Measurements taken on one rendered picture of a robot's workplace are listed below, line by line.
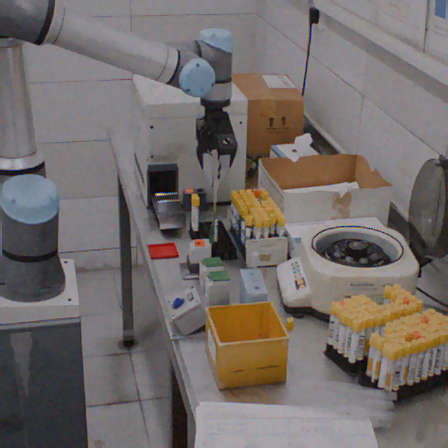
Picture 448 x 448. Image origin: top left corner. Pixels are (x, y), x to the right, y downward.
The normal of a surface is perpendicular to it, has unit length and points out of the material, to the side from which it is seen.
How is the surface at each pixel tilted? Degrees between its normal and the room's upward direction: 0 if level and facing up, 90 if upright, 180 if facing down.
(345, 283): 90
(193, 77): 91
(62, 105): 90
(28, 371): 90
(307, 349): 0
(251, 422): 1
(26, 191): 9
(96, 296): 0
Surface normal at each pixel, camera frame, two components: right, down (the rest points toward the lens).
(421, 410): 0.02, -0.90
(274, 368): 0.21, 0.42
